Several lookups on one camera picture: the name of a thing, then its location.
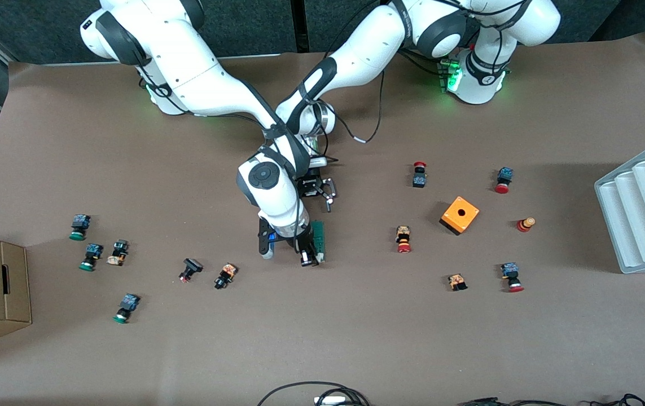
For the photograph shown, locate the black push button orange block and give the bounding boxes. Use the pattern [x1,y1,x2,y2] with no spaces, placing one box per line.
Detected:
[214,263,238,290]

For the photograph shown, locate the black square button red light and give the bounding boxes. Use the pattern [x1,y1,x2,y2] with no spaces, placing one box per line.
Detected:
[179,258,204,283]

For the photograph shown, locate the red mushroom button blue block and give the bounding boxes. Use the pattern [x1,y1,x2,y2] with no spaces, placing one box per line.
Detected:
[501,262,525,293]
[494,167,514,194]

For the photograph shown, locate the black push button beige block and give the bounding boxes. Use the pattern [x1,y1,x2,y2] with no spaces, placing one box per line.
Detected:
[107,240,130,266]

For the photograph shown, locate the green push button blue block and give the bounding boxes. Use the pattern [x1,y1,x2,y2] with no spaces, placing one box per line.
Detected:
[69,214,91,241]
[79,243,104,272]
[112,293,141,324]

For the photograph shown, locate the white ribbed plastic tray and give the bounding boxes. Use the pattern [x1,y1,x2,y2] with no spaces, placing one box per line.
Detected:
[594,134,645,274]

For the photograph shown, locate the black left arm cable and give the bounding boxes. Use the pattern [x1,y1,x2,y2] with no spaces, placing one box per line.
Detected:
[322,68,386,144]

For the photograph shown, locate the orange button enclosure box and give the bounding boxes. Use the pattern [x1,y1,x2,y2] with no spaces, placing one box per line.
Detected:
[440,196,480,236]

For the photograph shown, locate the black looping cable bundle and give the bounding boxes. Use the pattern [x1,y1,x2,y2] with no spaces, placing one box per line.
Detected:
[257,382,371,406]

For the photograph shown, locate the black arm base cables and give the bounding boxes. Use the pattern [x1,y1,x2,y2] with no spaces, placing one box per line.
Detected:
[401,50,448,77]

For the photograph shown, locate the black tangled cable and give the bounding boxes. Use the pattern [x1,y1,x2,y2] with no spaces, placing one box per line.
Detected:
[590,394,645,406]

